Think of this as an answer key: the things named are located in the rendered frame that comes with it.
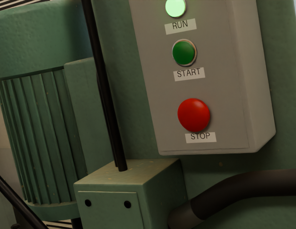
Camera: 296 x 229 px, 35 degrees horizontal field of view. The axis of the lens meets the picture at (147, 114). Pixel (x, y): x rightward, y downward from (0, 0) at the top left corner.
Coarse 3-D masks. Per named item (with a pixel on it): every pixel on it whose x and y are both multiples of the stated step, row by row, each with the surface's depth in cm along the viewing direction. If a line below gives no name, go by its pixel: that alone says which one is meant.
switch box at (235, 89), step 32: (160, 0) 41; (192, 0) 40; (224, 0) 38; (160, 32) 42; (192, 32) 40; (224, 32) 39; (256, 32) 42; (160, 64) 43; (192, 64) 41; (224, 64) 40; (256, 64) 42; (160, 96) 44; (192, 96) 42; (224, 96) 40; (256, 96) 41; (160, 128) 44; (224, 128) 41; (256, 128) 40
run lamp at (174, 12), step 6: (168, 0) 40; (174, 0) 40; (180, 0) 40; (168, 6) 40; (174, 6) 40; (180, 6) 40; (186, 6) 40; (168, 12) 40; (174, 12) 40; (180, 12) 40
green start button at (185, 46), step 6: (180, 42) 41; (186, 42) 40; (192, 42) 40; (174, 48) 41; (180, 48) 41; (186, 48) 40; (192, 48) 40; (174, 54) 41; (180, 54) 41; (186, 54) 40; (192, 54) 40; (180, 60) 41; (186, 60) 41; (192, 60) 41
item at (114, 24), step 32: (96, 0) 52; (128, 0) 50; (256, 0) 43; (288, 0) 42; (128, 32) 51; (288, 32) 42; (128, 64) 52; (288, 64) 43; (128, 96) 53; (288, 96) 44; (128, 128) 54; (288, 128) 44; (192, 160) 51; (224, 160) 49; (256, 160) 47; (288, 160) 45; (192, 192) 52; (224, 224) 51; (256, 224) 49; (288, 224) 47
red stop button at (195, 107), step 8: (184, 104) 41; (192, 104) 41; (200, 104) 41; (184, 112) 41; (192, 112) 41; (200, 112) 41; (208, 112) 41; (184, 120) 42; (192, 120) 41; (200, 120) 41; (208, 120) 41; (192, 128) 42; (200, 128) 41
